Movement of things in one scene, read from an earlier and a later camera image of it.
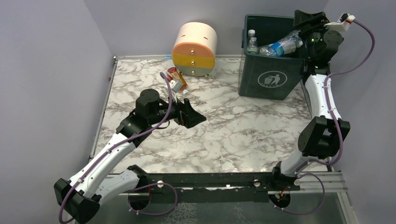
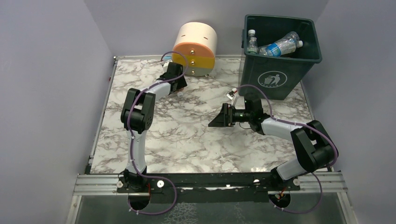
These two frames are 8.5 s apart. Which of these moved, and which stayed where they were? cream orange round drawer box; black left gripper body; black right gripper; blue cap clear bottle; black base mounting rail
Moved: black right gripper; black left gripper body
Stayed: black base mounting rail; blue cap clear bottle; cream orange round drawer box
